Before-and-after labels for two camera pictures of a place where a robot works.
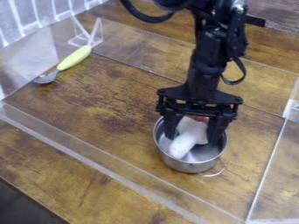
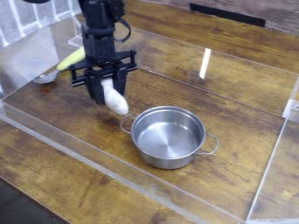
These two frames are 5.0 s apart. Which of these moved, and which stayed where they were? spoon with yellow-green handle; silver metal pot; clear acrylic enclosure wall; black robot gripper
Moved: silver metal pot; black robot gripper
Stayed: clear acrylic enclosure wall; spoon with yellow-green handle
